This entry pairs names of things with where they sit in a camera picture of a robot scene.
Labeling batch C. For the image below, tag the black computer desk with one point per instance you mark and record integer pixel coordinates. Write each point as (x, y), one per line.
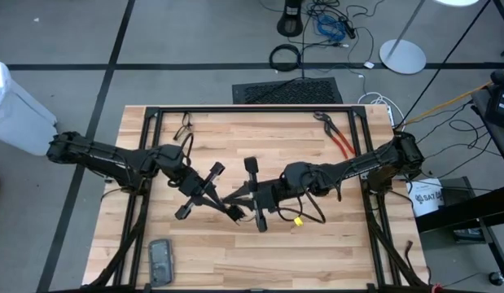
(500, 134)

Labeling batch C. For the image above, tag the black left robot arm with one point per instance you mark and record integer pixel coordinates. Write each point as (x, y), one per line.
(105, 156)

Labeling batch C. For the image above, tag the black floor mat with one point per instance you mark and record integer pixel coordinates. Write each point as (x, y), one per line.
(288, 91)

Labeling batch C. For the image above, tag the black side table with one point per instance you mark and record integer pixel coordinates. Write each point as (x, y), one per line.
(459, 207)

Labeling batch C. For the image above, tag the small white adapter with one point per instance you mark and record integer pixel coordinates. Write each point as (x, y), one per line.
(369, 64)

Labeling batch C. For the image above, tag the black power strip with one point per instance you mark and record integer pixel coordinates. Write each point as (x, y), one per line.
(348, 28)

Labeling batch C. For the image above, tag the black aluminium table frame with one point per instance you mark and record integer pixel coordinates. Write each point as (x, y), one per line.
(255, 110)

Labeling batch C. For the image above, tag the thin black slanted pole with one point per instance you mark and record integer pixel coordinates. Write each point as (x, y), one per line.
(439, 69)

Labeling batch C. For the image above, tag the black caster wheel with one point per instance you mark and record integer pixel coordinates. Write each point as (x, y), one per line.
(496, 278)

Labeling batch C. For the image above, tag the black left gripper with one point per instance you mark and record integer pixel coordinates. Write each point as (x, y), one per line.
(196, 187)

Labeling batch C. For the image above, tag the white trash bin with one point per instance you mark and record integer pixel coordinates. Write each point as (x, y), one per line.
(15, 114)

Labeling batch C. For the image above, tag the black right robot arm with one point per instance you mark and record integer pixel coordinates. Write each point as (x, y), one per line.
(357, 167)

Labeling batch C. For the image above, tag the white floor lamp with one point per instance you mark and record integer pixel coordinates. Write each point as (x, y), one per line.
(402, 57)

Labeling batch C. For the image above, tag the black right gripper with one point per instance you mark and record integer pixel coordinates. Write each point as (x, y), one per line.
(268, 195)

